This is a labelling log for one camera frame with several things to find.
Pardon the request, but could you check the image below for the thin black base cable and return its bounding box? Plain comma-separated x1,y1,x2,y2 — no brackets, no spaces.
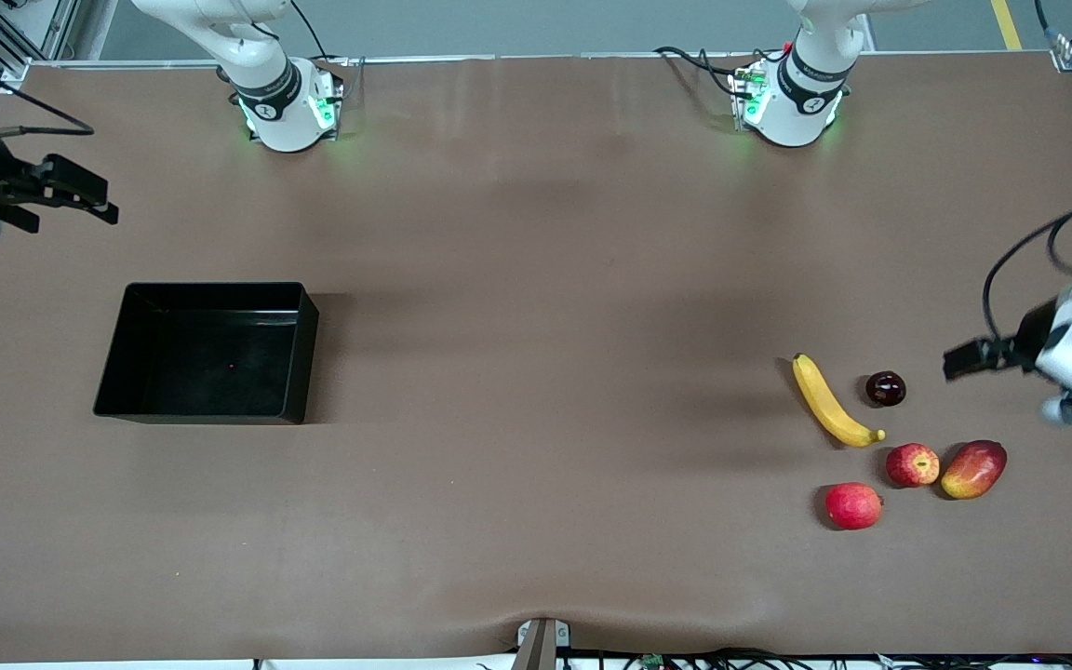
287,0,351,66

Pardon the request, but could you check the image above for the metal camera pole bracket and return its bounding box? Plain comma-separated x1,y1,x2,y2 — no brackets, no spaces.
513,617,572,670

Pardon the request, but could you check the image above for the red yellow apple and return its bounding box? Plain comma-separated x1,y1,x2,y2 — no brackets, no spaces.
886,443,941,489

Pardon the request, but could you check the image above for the yellow banana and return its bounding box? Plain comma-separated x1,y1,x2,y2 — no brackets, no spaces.
793,353,887,449

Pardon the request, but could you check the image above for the black base power cable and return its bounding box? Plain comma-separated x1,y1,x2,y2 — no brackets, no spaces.
653,43,788,99

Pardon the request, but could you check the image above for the dark purple plum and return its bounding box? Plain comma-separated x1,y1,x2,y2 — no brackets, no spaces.
865,370,907,408

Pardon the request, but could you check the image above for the red yellow mango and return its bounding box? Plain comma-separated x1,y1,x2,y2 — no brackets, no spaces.
940,440,1008,501

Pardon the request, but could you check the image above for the black plastic box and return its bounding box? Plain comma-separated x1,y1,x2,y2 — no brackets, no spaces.
93,282,320,426

